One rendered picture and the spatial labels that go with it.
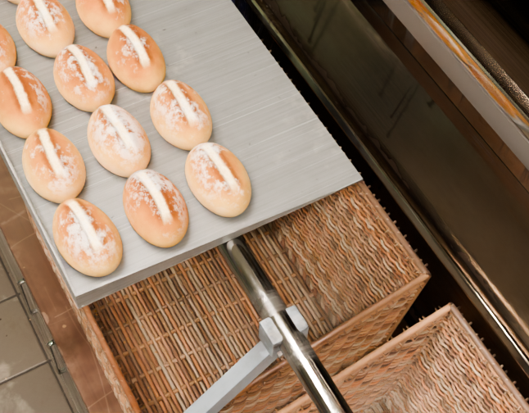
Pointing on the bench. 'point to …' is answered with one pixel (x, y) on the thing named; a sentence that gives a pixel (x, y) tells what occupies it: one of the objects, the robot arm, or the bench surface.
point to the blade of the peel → (97, 189)
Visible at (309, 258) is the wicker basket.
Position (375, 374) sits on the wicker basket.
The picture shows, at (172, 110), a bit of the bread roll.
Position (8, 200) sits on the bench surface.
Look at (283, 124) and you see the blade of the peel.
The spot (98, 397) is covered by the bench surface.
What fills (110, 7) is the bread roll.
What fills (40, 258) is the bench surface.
